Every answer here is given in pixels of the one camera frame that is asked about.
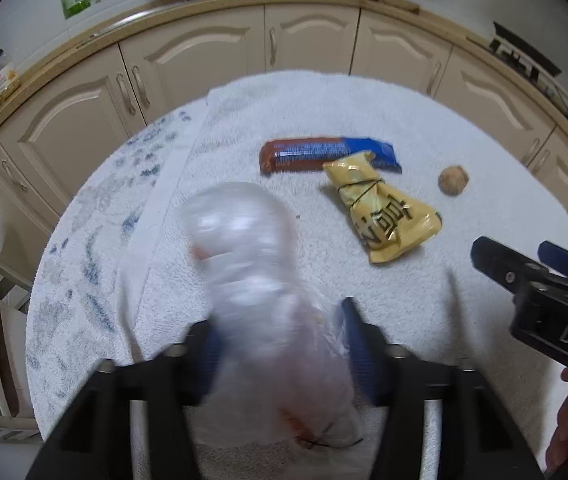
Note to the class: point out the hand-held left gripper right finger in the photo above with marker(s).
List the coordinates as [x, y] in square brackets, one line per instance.
[361, 355]

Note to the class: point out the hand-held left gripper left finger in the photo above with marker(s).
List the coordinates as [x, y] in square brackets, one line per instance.
[211, 370]

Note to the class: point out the pinkish clear plastic bag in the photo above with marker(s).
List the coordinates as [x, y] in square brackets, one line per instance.
[254, 270]

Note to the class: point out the white terry towel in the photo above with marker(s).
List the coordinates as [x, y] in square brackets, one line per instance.
[414, 310]

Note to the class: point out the yellow snack bag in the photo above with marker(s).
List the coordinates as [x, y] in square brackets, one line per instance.
[389, 220]

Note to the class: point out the brown blue biscuit packet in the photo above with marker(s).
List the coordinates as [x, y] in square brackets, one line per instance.
[314, 152]

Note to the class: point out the floral white tablecloth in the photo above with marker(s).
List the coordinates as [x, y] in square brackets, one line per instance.
[113, 185]

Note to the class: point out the black gas stove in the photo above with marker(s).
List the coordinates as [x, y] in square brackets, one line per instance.
[524, 52]

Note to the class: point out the cream base cabinets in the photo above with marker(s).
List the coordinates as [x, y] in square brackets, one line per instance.
[188, 50]

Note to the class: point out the clear jar white label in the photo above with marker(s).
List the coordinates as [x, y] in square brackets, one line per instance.
[1, 85]

